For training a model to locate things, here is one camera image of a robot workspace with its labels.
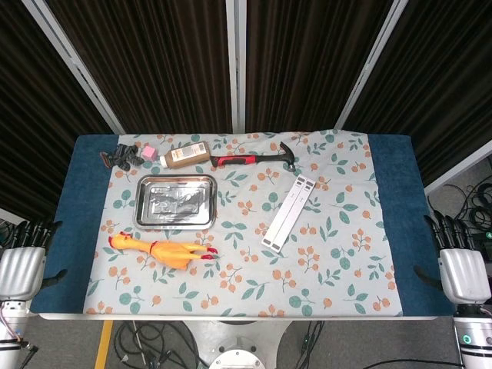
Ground dark blue table mat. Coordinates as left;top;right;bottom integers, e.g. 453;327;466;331
29;133;454;318

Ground black clips pile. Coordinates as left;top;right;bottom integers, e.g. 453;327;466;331
99;143;145;171

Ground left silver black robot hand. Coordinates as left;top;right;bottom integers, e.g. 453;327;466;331
0;219;68;303

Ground black cables under table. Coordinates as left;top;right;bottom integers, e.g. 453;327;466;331
115;321;208;369

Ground rectangular stainless steel tray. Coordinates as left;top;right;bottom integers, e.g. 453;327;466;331
133;174;219;231

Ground red black claw hammer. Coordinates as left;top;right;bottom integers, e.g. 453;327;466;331
209;141;298;173

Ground black floor cable bundle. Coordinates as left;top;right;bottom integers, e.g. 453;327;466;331
428;183;492;235

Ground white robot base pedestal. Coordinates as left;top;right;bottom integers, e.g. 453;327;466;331
180;318;293;369

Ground grey metal partition post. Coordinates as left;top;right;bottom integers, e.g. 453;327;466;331
334;0;411;130
224;0;247;134
21;0;126;135

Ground yellow rubber chicken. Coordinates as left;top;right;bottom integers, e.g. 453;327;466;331
108;231;219;272

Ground brown bottle with white cap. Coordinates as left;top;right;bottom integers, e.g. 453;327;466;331
159;141;213;170

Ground floral patterned tablecloth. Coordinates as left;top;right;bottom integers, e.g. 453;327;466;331
82;128;404;318

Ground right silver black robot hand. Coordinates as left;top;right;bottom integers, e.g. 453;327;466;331
413;210;492;305

